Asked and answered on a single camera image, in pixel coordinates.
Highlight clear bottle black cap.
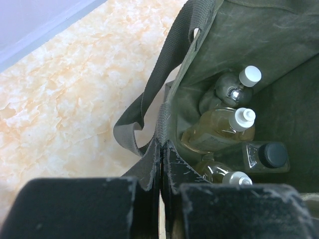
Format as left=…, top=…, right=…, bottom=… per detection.
left=214, top=140, right=291, bottom=175

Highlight silver bottle white cap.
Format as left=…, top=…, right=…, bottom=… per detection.
left=198, top=65, right=262, bottom=114

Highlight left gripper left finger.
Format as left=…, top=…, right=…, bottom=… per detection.
left=0, top=139, right=162, bottom=239

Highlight amber bottle white cap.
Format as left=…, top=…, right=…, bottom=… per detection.
left=181, top=108, right=256, bottom=154
left=194, top=153, right=253, bottom=186

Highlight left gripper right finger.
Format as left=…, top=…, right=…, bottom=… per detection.
left=161, top=141, right=319, bottom=239

